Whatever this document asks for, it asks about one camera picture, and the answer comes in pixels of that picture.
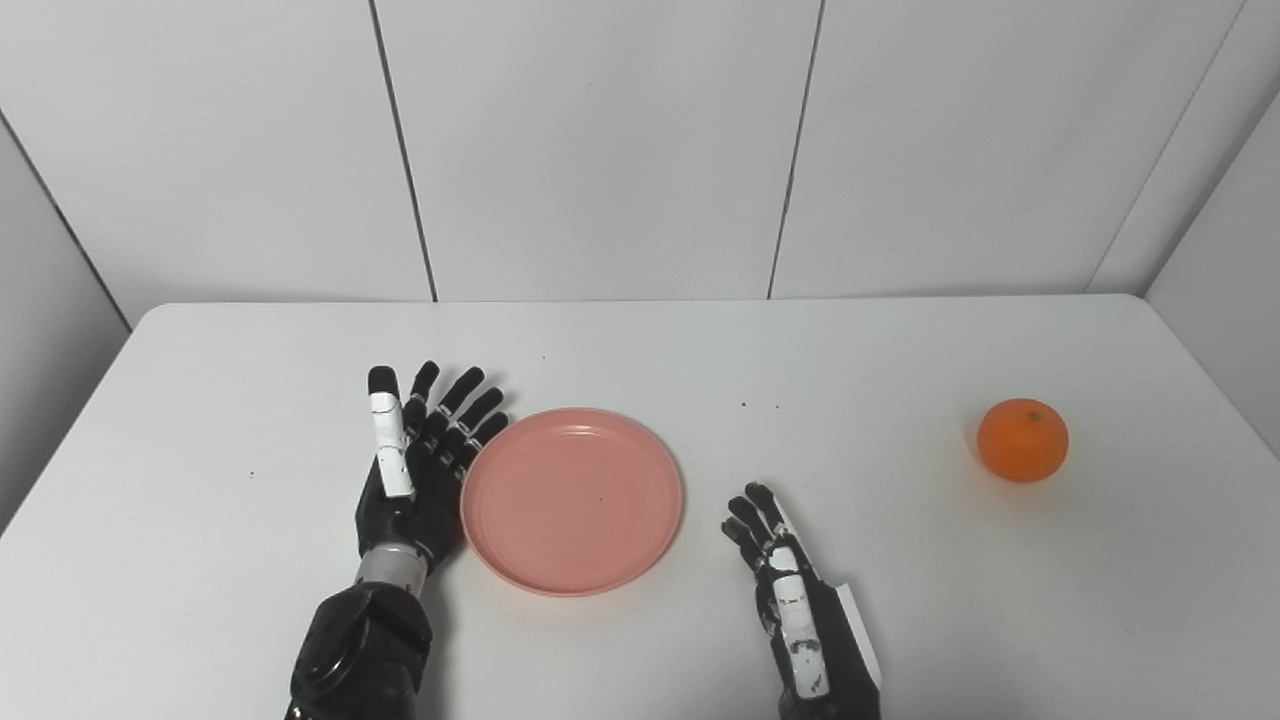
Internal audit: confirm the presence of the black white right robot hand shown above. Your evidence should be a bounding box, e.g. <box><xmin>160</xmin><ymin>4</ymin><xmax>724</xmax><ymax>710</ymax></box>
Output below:
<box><xmin>720</xmin><ymin>482</ymin><xmax>884</xmax><ymax>720</ymax></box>

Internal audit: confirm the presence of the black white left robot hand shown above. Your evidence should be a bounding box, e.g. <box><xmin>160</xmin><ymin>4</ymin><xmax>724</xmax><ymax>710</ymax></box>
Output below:
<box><xmin>354</xmin><ymin>361</ymin><xmax>510</xmax><ymax>578</ymax></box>

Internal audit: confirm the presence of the orange fruit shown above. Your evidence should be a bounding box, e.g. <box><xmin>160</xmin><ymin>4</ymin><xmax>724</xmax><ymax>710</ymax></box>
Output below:
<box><xmin>976</xmin><ymin>398</ymin><xmax>1071</xmax><ymax>485</ymax></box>

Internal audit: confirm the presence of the pink round plate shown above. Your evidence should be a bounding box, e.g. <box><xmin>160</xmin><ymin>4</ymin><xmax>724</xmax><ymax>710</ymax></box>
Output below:
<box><xmin>459</xmin><ymin>406</ymin><xmax>687</xmax><ymax>599</ymax></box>

